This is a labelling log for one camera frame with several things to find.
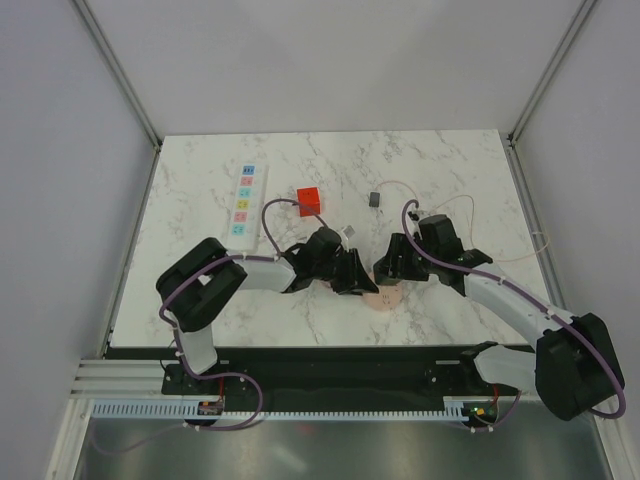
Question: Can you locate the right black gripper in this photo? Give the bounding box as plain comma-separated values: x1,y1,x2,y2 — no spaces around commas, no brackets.
375,232,439,282

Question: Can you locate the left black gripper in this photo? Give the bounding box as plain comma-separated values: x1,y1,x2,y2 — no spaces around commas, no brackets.
314,249,376,297

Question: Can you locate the pink round socket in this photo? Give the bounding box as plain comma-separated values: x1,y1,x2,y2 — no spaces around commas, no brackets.
362,285,403,312

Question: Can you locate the dark grey usb charger plug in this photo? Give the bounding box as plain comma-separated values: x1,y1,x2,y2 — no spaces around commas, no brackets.
369,191,381,208

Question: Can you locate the pink thin cord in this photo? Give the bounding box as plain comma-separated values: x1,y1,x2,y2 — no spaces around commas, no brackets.
373,179,551,263

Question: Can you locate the red cube socket adapter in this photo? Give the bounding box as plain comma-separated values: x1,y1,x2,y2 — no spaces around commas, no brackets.
296,187,321,217

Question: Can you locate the white power strip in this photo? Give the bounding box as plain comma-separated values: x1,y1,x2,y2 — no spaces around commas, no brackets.
226,163,269,253

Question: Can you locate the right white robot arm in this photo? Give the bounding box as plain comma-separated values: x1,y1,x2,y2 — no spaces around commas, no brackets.
374,200,627,421

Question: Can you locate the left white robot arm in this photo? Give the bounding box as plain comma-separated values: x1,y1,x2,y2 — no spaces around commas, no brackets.
156,227,379,393

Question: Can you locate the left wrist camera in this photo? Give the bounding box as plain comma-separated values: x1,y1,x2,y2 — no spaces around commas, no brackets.
339,225,355,249

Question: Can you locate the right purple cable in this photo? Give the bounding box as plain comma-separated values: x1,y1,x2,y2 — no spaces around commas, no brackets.
401,199,628,431

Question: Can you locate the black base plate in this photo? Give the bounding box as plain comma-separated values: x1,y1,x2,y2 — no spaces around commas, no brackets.
161,346,516,413

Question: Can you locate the white slotted cable duct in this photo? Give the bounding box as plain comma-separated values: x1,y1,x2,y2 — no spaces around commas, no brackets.
91,396,474,420

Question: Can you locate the aluminium rail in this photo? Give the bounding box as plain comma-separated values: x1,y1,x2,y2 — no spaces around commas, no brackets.
68,357,171,401

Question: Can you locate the right aluminium frame post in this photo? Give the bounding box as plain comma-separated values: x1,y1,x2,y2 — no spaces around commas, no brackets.
504,0,600,149

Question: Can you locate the aluminium frame post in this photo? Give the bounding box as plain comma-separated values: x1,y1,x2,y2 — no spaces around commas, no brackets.
69,0,164,150
504,0,600,149

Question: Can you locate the left aluminium frame post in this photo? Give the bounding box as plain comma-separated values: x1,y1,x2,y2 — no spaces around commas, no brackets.
69,0,164,150

